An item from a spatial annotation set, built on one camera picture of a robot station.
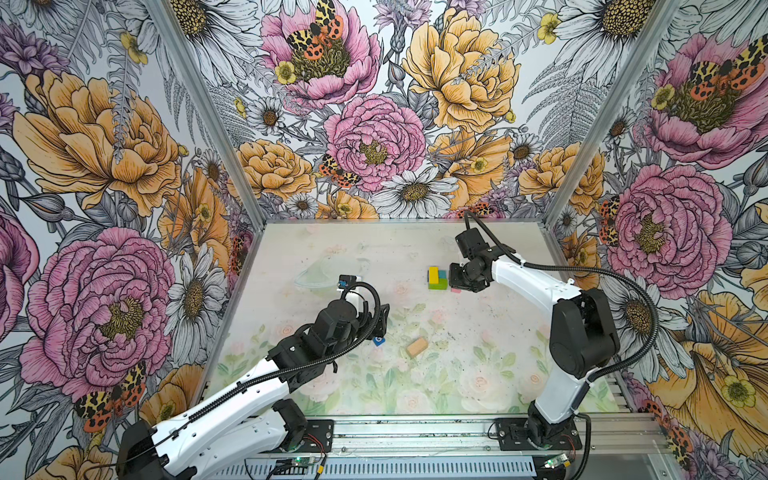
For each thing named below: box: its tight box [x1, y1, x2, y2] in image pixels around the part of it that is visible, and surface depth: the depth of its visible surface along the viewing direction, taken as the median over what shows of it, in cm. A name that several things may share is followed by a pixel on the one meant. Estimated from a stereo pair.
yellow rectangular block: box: [429, 266, 439, 284], surface depth 104 cm
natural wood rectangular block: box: [407, 337, 428, 357], surface depth 90 cm
